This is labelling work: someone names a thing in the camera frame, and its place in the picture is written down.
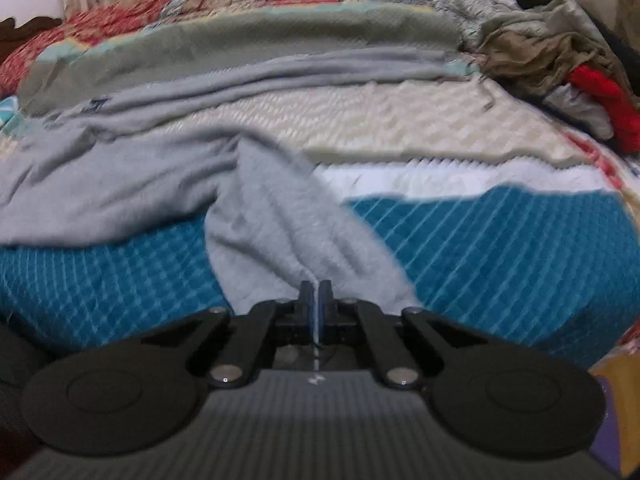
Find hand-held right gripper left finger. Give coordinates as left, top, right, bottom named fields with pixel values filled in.
left=141, top=281, right=318, bottom=390

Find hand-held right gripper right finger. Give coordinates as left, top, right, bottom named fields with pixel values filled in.
left=318, top=280, right=493, bottom=391

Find grey pants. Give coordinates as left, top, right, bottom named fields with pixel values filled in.
left=0, top=46, right=453, bottom=318

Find patchwork quilt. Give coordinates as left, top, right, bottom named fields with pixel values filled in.
left=0, top=0, right=640, bottom=378

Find yellow purple cloth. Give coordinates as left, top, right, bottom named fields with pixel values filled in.
left=589, top=320, right=640, bottom=477

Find light grey cloth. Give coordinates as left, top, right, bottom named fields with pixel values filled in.
left=541, top=82, right=617, bottom=142

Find olive cloth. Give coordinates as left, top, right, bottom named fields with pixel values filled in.
left=477, top=25, right=621, bottom=102

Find white speckled cloth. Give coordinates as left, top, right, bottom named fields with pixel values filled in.
left=429, top=0, right=533, bottom=52

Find red cloth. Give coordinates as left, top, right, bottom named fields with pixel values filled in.
left=566, top=64, right=640, bottom=155

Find grey-green cloth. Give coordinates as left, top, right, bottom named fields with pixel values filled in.
left=495, top=0, right=623, bottom=63

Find brown wooden headboard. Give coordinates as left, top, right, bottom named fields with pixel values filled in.
left=0, top=16, right=63, bottom=66

